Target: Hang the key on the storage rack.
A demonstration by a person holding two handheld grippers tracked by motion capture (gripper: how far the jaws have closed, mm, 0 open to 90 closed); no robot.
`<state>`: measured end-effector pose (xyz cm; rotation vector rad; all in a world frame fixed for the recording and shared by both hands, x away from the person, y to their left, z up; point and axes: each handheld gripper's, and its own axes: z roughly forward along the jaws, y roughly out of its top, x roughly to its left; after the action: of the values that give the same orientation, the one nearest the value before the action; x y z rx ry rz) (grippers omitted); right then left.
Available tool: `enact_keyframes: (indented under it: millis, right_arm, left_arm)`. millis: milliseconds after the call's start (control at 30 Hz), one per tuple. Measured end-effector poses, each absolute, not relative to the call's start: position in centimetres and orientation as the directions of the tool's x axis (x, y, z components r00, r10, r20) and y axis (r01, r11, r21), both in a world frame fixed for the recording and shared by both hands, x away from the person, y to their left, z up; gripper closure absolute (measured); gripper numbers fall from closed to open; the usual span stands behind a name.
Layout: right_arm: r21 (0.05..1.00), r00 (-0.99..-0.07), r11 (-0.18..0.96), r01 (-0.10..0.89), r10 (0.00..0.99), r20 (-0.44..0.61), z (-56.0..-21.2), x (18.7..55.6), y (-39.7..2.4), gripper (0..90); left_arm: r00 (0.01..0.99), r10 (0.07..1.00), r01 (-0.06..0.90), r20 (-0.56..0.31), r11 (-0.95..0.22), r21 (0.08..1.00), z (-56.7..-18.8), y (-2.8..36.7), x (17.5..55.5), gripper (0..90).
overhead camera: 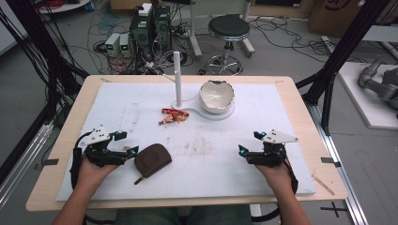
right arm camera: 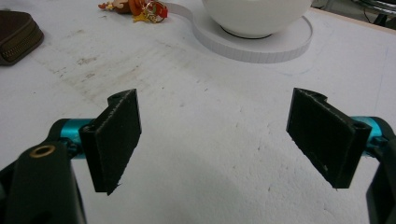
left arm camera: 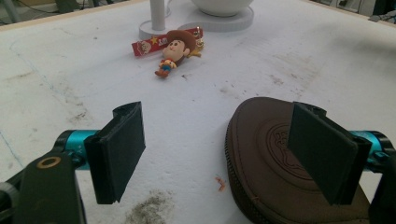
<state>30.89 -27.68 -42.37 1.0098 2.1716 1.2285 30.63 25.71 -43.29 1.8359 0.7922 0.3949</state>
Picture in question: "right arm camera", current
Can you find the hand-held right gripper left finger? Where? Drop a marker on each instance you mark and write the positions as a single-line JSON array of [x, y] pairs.
[[111, 140]]

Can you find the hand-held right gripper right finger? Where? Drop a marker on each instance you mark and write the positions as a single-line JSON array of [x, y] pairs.
[[330, 140]]

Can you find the white round foam base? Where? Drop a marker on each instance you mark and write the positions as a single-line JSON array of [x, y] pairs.
[[255, 46]]

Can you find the dark metal stand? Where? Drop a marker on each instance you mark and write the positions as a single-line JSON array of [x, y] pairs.
[[373, 9]]

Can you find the brown zippered pouch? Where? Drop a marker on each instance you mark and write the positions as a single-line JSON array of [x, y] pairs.
[[17, 37]]

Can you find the white round bowl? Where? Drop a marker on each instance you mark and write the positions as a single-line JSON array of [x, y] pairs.
[[257, 15]]

